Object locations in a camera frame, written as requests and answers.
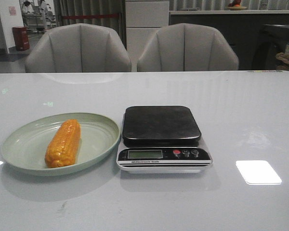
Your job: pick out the white drawer cabinet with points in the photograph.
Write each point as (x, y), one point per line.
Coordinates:
(143, 17)

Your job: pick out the right grey upholstered chair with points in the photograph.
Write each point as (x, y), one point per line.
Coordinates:
(187, 47)

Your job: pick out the grey upholstered chair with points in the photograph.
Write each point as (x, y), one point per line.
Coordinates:
(78, 48)
(187, 47)

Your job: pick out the left grey upholstered chair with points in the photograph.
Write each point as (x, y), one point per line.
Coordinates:
(78, 48)

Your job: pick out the black silver kitchen scale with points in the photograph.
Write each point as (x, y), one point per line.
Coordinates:
(161, 139)

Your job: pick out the dark counter with white top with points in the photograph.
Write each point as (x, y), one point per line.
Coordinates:
(240, 28)

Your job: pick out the fruit bowl on counter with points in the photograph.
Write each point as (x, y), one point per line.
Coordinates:
(235, 5)

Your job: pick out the orange corn cob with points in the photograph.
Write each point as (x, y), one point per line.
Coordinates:
(63, 148)

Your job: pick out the red bin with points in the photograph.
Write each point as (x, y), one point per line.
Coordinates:
(20, 38)

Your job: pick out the pale green plate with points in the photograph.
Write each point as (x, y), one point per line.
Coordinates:
(24, 149)

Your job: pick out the dark appliance cabinet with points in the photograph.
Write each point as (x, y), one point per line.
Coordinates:
(272, 39)

